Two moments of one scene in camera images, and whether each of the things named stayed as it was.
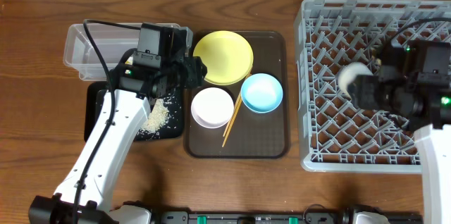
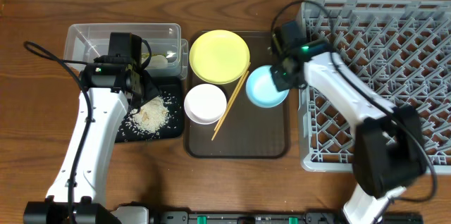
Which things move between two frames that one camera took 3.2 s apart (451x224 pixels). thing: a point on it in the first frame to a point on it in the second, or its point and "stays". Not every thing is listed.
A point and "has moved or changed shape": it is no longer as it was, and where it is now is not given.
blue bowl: (261, 93) has moved or changed shape
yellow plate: (227, 56) stays
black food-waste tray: (165, 120) stays
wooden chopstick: (232, 122) to (230, 106)
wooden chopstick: (230, 118) to (227, 104)
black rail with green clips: (408, 217) stays
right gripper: (365, 97) to (276, 75)
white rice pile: (157, 118) stays
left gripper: (192, 70) to (149, 90)
